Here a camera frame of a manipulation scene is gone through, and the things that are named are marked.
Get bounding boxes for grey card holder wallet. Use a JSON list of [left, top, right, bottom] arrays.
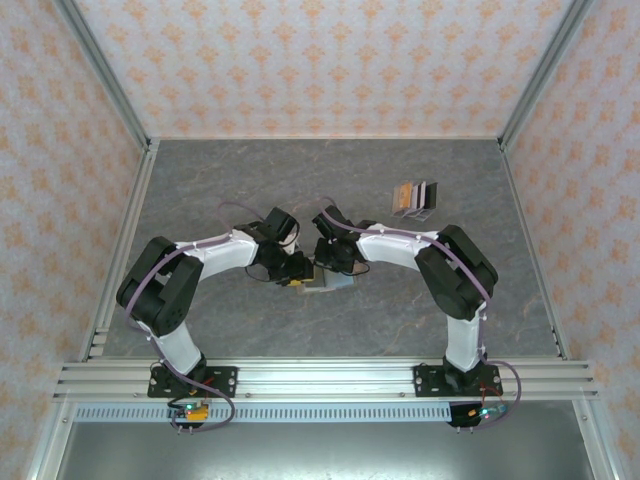
[[294, 269, 357, 295]]

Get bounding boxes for clear acrylic card stand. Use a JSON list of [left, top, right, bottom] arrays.
[[390, 179, 440, 222]]

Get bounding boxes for left control board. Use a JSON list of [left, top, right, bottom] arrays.
[[168, 399, 211, 426]]

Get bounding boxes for control board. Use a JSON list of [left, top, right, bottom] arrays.
[[168, 399, 211, 426], [469, 405, 511, 421]]

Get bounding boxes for metal sheet panel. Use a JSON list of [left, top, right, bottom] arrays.
[[29, 422, 614, 480]]

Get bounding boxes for right control board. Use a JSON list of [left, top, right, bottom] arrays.
[[469, 405, 511, 421]]

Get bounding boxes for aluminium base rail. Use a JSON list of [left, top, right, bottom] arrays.
[[52, 357, 600, 402]]

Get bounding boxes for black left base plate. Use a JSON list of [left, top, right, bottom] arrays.
[[147, 366, 239, 399]]

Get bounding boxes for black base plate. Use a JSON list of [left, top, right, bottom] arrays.
[[147, 366, 239, 399], [413, 364, 502, 399]]

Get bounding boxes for slotted grey cable duct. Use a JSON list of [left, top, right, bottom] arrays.
[[74, 404, 454, 425]]

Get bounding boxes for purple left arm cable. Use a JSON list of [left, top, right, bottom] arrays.
[[122, 199, 301, 434]]

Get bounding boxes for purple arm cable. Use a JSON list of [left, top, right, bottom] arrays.
[[319, 197, 526, 432], [122, 199, 301, 434]]

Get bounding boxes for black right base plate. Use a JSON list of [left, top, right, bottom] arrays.
[[413, 364, 502, 399]]

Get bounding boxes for aluminium side rail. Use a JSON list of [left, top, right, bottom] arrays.
[[79, 139, 162, 362], [499, 139, 572, 361]]

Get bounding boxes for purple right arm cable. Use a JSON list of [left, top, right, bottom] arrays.
[[319, 197, 526, 432]]

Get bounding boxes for aluminium frame post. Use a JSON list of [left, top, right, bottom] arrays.
[[498, 0, 596, 151], [51, 0, 153, 151]]

